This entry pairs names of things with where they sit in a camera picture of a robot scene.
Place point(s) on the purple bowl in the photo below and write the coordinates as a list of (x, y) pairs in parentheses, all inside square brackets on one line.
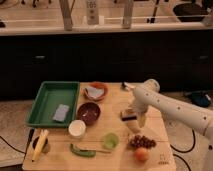
[(89, 113)]

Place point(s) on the white cup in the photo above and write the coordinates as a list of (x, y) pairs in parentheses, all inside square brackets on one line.
[(77, 128)]

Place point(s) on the white cloth in bowl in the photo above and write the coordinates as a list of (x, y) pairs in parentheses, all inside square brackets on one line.
[(94, 92)]

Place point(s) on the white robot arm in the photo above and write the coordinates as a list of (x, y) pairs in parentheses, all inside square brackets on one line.
[(199, 119)]

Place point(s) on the white remote device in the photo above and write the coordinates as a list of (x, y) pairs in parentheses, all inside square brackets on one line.
[(92, 12)]

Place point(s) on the orange bowl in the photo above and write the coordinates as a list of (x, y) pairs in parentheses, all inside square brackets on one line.
[(98, 85)]

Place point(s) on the green plastic tray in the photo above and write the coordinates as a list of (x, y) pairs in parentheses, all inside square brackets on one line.
[(50, 96)]

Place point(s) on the peach fruit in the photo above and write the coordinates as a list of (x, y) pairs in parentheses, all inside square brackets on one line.
[(141, 154)]

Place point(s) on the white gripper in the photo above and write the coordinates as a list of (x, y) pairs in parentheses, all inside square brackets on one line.
[(139, 109)]

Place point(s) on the dark round coaster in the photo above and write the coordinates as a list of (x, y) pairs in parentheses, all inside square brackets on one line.
[(45, 146)]

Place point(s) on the bunch of dark grapes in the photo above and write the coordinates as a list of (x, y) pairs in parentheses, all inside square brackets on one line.
[(138, 141)]

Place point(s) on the green cup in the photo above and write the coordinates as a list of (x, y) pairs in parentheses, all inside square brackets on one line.
[(110, 141)]

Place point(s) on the grey sponge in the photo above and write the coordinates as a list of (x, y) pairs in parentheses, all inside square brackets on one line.
[(60, 113)]

